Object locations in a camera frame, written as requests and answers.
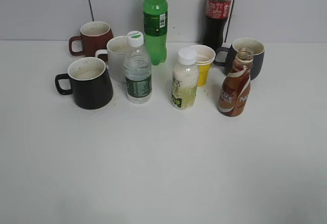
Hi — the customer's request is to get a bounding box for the dark grey ceramic mug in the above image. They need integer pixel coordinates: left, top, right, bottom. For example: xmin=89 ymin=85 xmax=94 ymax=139
xmin=213 ymin=38 xmax=265 ymax=80

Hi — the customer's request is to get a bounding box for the black ceramic mug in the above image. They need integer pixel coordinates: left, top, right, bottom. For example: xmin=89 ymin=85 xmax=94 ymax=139
xmin=55 ymin=57 xmax=113 ymax=110

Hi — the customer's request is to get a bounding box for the green soda bottle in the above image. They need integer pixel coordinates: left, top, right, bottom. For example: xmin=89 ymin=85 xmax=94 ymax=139
xmin=143 ymin=0 xmax=168 ymax=66

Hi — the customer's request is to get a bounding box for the white ceramic mug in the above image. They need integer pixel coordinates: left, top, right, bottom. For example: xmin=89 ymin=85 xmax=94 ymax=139
xmin=95 ymin=36 xmax=128 ymax=83

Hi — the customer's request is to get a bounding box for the white yellow juice bottle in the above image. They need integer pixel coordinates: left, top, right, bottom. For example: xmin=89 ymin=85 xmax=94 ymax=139
xmin=172 ymin=47 xmax=199 ymax=110

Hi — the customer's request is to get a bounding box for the clear water bottle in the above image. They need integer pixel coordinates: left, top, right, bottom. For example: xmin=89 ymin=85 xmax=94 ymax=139
xmin=124 ymin=31 xmax=152 ymax=104

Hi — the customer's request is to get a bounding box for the dark red ceramic mug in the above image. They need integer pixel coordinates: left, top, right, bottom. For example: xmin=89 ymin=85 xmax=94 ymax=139
xmin=68 ymin=21 xmax=113 ymax=57

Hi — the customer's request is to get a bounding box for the brown coffee bottle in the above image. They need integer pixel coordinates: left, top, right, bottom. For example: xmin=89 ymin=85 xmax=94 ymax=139
xmin=218 ymin=47 xmax=253 ymax=117

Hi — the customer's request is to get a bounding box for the yellow paper cup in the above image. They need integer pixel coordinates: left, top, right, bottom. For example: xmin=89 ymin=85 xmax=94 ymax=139
xmin=190 ymin=44 xmax=216 ymax=87

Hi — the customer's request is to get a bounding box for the cola bottle red label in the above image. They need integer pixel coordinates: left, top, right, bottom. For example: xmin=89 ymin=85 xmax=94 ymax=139
xmin=202 ymin=0 xmax=231 ymax=50

